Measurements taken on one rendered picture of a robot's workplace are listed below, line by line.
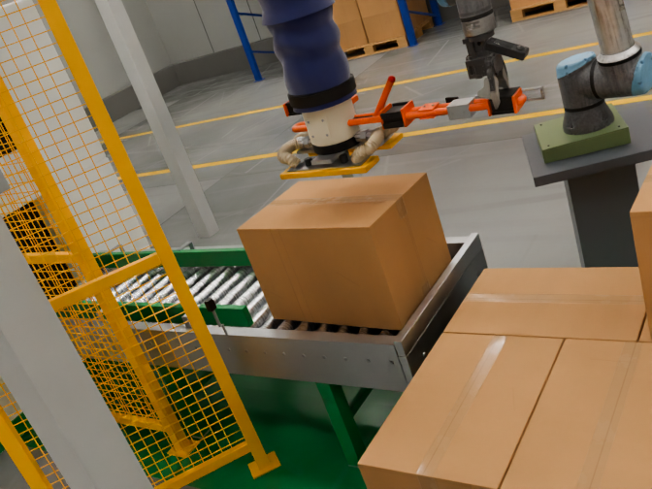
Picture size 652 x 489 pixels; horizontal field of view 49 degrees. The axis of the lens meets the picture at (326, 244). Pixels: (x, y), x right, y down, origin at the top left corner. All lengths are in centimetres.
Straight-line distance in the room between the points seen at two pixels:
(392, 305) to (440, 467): 68
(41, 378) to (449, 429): 113
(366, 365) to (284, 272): 47
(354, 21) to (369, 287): 829
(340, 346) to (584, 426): 87
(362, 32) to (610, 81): 786
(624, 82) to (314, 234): 123
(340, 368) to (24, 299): 104
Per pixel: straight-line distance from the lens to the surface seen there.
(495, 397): 206
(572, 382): 206
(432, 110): 221
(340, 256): 239
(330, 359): 249
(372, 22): 1037
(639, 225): 198
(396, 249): 238
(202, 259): 351
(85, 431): 227
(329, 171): 233
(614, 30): 275
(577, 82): 288
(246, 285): 320
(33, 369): 215
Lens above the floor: 182
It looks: 23 degrees down
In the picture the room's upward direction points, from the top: 20 degrees counter-clockwise
